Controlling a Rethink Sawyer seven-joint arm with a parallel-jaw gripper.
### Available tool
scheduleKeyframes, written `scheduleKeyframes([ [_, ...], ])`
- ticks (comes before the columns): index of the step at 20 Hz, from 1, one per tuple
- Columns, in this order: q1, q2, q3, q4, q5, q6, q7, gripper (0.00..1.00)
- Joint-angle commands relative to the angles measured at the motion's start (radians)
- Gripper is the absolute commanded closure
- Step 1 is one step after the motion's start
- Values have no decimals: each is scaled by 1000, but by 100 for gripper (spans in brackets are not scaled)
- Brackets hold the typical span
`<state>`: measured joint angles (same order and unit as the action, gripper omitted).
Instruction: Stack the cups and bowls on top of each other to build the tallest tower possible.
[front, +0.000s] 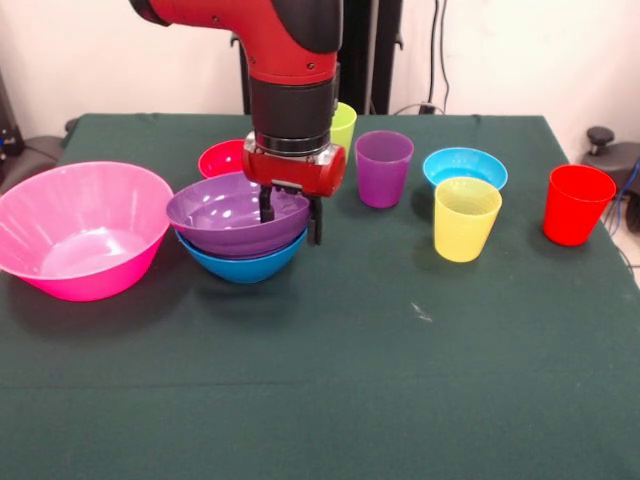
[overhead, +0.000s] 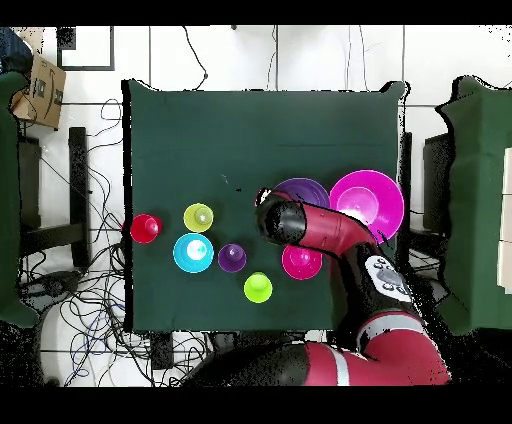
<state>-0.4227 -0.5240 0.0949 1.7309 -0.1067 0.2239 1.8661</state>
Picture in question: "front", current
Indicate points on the black power plug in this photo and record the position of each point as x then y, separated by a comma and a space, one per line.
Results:
426, 108

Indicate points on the black equipment box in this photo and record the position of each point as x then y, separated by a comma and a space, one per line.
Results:
7, 130

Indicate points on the black pedestal leg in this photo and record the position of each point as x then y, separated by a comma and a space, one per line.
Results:
35, 150
625, 155

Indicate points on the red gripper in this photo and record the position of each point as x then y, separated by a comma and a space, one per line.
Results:
295, 172

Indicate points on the large blue bowl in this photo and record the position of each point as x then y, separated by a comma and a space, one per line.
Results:
245, 267

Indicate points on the purple cup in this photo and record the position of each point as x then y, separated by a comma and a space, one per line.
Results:
382, 182

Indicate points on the red cup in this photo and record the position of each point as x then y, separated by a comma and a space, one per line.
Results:
575, 215

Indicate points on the black knob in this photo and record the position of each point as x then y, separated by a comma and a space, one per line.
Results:
600, 135

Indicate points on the large purple bowl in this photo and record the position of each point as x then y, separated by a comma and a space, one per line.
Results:
220, 225

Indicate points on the dark green table cloth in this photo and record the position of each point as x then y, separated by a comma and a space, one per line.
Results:
320, 375

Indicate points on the yellow cup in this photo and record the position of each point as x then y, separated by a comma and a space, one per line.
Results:
465, 232

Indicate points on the small crimson bowl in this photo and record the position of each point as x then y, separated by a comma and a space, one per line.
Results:
220, 160

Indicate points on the green cup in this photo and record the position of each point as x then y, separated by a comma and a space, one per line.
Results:
345, 130

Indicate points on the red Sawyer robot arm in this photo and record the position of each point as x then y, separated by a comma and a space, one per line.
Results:
290, 75

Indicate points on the large pink bowl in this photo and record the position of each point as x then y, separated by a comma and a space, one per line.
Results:
85, 280

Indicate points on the small light blue bowl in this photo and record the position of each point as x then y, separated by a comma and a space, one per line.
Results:
465, 167

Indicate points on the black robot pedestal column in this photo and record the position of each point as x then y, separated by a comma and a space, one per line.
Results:
370, 55

